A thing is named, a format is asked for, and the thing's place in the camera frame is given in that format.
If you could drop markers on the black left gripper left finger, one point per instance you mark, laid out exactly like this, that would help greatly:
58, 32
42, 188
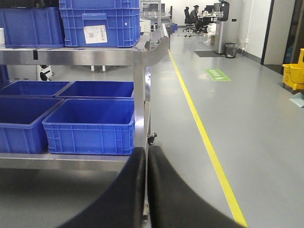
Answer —
121, 205

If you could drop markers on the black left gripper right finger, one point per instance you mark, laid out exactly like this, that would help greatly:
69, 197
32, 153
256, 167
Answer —
173, 203

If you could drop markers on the blue bin front right lower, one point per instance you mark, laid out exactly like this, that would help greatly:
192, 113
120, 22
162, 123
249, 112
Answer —
91, 127

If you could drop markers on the blue bin back right lower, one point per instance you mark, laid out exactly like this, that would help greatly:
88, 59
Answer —
98, 90

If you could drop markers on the blue bin front left lower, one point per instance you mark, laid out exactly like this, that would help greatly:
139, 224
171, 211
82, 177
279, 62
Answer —
21, 128

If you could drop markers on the blue bin back left lower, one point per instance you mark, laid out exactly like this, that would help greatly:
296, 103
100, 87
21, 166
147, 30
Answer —
34, 88

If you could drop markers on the stainless steel bin cart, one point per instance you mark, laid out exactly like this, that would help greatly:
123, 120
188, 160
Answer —
149, 50

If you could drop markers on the black mesh waste bin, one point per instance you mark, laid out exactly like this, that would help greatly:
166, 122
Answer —
231, 50

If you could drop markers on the yellow mop bucket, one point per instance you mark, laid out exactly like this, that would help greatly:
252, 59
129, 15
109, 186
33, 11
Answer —
293, 74

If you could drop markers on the blue bin with label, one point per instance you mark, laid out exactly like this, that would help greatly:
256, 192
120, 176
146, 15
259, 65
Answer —
100, 23

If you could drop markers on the seated person at desk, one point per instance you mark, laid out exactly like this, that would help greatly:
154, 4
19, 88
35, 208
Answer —
194, 19

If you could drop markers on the blue bin upper left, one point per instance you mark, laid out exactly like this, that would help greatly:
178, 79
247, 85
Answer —
32, 28

